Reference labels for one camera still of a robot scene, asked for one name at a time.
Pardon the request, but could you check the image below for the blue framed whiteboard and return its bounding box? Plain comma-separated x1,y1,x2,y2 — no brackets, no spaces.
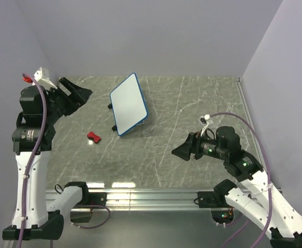
108,73,148,136

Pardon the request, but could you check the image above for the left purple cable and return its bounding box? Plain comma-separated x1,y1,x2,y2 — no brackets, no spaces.
18,73,111,248

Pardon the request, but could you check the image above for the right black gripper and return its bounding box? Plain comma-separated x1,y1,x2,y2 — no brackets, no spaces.
171,129,228,161

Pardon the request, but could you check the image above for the purple cable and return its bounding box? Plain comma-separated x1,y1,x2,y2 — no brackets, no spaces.
209,112,273,248
18,73,111,248

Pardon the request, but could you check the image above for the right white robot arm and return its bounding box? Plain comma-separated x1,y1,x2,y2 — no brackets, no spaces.
172,126,302,247

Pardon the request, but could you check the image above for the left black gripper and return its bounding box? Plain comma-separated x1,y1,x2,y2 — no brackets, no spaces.
44,77,92,124

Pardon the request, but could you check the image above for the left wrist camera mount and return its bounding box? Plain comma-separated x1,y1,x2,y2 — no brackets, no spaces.
22,67,58,90

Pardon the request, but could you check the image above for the red bone-shaped eraser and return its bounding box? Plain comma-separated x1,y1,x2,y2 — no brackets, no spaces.
86,131,101,144

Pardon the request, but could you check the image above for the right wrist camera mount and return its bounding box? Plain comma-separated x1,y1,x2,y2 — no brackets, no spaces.
199,114,214,136

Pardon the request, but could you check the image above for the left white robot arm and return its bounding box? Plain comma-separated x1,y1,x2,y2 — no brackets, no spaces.
2,77,93,241

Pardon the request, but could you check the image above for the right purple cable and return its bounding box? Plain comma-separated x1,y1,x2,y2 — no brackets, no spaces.
209,112,273,248

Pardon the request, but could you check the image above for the aluminium mounting rail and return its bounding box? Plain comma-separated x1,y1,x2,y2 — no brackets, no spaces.
44,188,247,211

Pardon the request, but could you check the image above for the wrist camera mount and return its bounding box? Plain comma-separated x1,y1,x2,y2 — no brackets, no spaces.
22,67,58,90
199,114,214,136

